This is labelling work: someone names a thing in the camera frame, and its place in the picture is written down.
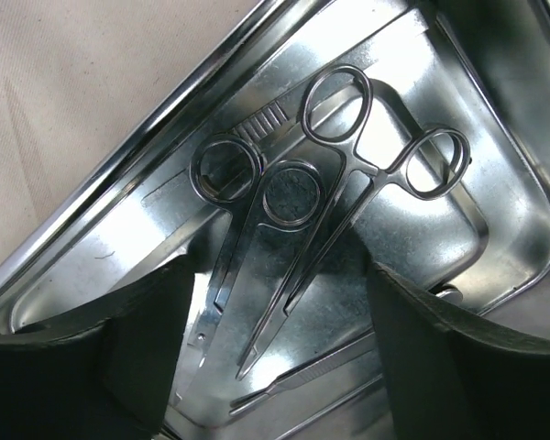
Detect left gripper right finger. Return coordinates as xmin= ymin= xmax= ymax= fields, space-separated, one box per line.
xmin=368 ymin=262 xmax=550 ymax=439

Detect stainless steel tray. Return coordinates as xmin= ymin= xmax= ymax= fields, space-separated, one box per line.
xmin=0 ymin=1 xmax=550 ymax=439

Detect beige cloth wrap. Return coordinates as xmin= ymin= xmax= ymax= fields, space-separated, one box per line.
xmin=0 ymin=1 xmax=257 ymax=283

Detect steel hemostat clamp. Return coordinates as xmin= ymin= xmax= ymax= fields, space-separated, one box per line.
xmin=236 ymin=64 xmax=471 ymax=380

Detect steel surgical scissors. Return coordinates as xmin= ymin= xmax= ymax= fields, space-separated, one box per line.
xmin=174 ymin=135 xmax=324 ymax=402

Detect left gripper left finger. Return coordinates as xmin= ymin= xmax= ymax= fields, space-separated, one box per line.
xmin=0 ymin=256 xmax=194 ymax=439

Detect steel scalpel handle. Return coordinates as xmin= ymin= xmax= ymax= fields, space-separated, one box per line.
xmin=141 ymin=92 xmax=302 ymax=215
xmin=229 ymin=331 xmax=376 ymax=417

